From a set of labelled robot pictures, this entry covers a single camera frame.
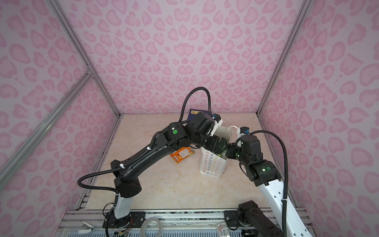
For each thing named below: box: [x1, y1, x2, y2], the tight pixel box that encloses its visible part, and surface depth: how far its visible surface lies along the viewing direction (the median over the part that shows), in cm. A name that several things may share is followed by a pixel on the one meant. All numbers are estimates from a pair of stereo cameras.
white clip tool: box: [77, 221, 95, 235], surface depth 71 cm
